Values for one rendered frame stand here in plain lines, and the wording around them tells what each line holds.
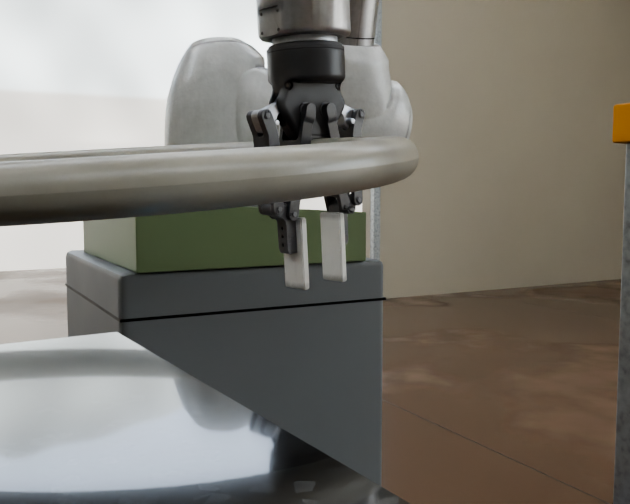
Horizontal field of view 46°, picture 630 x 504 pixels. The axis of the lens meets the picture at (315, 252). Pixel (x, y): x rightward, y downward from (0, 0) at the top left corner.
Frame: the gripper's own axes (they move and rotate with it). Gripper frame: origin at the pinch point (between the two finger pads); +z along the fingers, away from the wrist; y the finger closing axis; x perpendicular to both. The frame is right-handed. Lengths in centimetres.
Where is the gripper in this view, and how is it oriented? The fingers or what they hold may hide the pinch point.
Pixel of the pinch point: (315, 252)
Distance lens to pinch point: 74.7
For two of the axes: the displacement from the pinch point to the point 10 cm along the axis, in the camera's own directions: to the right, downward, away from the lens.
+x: 6.6, 0.8, -7.5
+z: 0.5, 9.9, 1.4
